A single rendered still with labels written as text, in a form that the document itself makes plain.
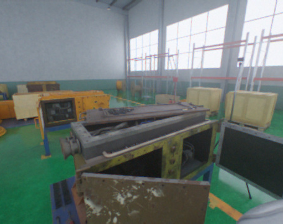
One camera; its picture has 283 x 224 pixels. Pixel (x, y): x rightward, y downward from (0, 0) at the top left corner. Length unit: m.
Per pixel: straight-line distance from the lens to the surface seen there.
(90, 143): 0.90
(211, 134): 1.76
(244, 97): 5.76
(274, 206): 0.33
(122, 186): 0.81
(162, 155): 1.20
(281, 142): 1.65
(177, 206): 0.88
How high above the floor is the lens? 1.73
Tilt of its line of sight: 15 degrees down
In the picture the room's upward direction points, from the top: straight up
